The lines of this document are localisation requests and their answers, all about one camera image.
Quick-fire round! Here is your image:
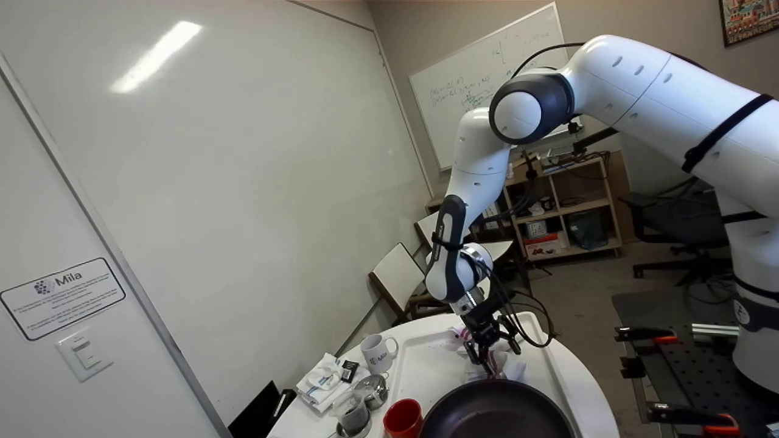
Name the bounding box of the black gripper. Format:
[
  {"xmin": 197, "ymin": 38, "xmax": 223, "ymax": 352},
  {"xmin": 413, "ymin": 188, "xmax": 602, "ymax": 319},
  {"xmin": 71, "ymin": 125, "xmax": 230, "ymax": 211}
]
[{"xmin": 459, "ymin": 294, "xmax": 508, "ymax": 379}]

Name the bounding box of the white red striped towel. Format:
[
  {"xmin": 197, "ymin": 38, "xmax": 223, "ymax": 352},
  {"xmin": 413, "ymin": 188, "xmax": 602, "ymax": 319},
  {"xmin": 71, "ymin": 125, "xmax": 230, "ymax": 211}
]
[
  {"xmin": 447, "ymin": 319, "xmax": 531, "ymax": 357},
  {"xmin": 465, "ymin": 342, "xmax": 531, "ymax": 385}
]

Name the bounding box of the black frying pan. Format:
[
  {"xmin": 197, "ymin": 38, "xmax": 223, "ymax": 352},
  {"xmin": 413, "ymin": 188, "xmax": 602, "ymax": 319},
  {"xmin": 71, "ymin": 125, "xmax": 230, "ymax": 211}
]
[{"xmin": 418, "ymin": 377, "xmax": 580, "ymax": 438}]

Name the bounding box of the white plastic tray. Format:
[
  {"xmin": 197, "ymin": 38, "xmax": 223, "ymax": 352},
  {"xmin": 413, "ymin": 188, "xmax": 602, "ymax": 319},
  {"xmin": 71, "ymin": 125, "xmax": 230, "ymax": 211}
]
[{"xmin": 380, "ymin": 308, "xmax": 581, "ymax": 438}]

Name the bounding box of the red mug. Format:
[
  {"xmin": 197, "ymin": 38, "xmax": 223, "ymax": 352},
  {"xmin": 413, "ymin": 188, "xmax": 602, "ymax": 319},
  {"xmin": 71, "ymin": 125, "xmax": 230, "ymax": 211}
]
[{"xmin": 382, "ymin": 397, "xmax": 425, "ymax": 438}]

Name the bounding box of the white mug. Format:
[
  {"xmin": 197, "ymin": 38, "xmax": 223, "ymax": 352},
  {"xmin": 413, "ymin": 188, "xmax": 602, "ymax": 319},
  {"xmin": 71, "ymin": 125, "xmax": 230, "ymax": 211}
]
[{"xmin": 357, "ymin": 332, "xmax": 402, "ymax": 374}]

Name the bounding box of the small metal cup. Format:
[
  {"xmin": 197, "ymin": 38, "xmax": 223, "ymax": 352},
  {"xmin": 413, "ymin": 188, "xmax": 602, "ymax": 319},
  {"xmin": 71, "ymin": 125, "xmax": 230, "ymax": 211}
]
[
  {"xmin": 352, "ymin": 373, "xmax": 389, "ymax": 412},
  {"xmin": 335, "ymin": 397, "xmax": 375, "ymax": 438}
]

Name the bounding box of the red white carton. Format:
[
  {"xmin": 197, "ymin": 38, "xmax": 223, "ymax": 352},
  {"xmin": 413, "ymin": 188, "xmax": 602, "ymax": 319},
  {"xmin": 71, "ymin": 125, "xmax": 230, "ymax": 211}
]
[{"xmin": 522, "ymin": 231, "xmax": 567, "ymax": 262}]

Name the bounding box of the black orange clamp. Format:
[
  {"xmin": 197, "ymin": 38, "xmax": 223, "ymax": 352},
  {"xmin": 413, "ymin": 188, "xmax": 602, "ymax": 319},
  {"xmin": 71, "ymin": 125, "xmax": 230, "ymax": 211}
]
[
  {"xmin": 613, "ymin": 324, "xmax": 684, "ymax": 349},
  {"xmin": 643, "ymin": 398, "xmax": 742, "ymax": 438}
]

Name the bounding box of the dark grey box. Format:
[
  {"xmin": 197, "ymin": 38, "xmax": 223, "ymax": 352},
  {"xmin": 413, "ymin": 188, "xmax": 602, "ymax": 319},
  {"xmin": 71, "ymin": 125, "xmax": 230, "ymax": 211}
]
[{"xmin": 567, "ymin": 211, "xmax": 610, "ymax": 251}]

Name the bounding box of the pile of white packets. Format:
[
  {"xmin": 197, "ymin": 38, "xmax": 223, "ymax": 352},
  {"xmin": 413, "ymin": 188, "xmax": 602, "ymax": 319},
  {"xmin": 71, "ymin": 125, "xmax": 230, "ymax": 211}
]
[{"xmin": 294, "ymin": 351, "xmax": 354, "ymax": 415}]

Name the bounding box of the wooden shelf unit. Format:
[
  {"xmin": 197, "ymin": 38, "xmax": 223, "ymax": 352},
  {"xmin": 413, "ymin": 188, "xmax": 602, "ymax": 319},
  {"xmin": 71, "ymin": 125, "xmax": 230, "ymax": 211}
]
[{"xmin": 490, "ymin": 149, "xmax": 627, "ymax": 262}]

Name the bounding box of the black robot platform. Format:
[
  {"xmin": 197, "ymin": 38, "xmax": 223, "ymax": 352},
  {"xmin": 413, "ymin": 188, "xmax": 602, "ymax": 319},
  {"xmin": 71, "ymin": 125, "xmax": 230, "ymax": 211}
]
[{"xmin": 610, "ymin": 287, "xmax": 779, "ymax": 438}]

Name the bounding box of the silver metal bar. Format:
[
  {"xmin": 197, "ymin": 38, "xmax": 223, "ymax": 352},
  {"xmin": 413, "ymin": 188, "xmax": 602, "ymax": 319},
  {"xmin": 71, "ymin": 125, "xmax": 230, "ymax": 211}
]
[{"xmin": 688, "ymin": 322, "xmax": 742, "ymax": 340}]

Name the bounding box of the black office chair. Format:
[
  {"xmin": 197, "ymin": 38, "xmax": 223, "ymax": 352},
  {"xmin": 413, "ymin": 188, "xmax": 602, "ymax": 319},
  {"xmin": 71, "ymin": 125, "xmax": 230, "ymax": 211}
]
[{"xmin": 627, "ymin": 181, "xmax": 732, "ymax": 287}]

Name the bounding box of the black boom stand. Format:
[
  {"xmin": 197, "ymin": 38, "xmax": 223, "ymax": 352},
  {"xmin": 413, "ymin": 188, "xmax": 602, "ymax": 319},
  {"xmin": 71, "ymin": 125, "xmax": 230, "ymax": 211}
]
[{"xmin": 567, "ymin": 120, "xmax": 622, "ymax": 158}]

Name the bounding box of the framed picture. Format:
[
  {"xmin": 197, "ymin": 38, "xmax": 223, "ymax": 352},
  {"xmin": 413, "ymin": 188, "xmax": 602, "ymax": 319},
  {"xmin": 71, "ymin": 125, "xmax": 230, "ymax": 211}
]
[{"xmin": 716, "ymin": 0, "xmax": 779, "ymax": 49}]

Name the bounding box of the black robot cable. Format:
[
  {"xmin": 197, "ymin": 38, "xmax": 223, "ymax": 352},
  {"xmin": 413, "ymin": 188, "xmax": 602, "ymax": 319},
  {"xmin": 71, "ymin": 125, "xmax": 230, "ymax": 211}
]
[{"xmin": 484, "ymin": 38, "xmax": 588, "ymax": 352}]

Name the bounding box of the small black bracket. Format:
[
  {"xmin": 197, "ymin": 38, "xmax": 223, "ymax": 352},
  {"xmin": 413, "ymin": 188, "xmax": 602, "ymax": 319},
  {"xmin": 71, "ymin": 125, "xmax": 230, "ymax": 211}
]
[{"xmin": 617, "ymin": 352, "xmax": 653, "ymax": 383}]

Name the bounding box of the large white wall panel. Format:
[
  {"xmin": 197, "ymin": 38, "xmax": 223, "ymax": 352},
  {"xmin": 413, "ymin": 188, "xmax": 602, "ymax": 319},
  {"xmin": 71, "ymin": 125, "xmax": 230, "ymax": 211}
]
[{"xmin": 0, "ymin": 0, "xmax": 432, "ymax": 438}]

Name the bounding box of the white light switch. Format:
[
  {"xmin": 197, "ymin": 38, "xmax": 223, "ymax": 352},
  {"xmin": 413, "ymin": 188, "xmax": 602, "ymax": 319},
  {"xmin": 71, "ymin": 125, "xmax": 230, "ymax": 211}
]
[{"xmin": 55, "ymin": 325, "xmax": 117, "ymax": 385}]

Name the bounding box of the white wall notice sign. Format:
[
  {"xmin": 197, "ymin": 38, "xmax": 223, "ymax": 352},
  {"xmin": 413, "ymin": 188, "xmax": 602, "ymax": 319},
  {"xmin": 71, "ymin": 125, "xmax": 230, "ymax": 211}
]
[{"xmin": 0, "ymin": 255, "xmax": 129, "ymax": 342}]

